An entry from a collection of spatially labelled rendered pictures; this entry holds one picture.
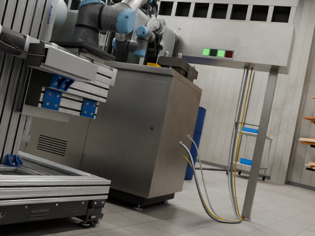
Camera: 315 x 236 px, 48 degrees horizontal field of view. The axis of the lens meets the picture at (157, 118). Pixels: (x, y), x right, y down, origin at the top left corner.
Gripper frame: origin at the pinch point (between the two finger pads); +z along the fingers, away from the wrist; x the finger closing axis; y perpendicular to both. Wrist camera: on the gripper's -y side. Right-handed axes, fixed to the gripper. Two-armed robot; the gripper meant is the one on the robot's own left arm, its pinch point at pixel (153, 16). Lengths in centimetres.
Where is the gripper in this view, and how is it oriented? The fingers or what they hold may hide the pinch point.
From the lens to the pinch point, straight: 257.0
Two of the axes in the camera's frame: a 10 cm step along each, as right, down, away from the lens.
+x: -9.0, -1.7, 4.0
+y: 4.0, -6.7, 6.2
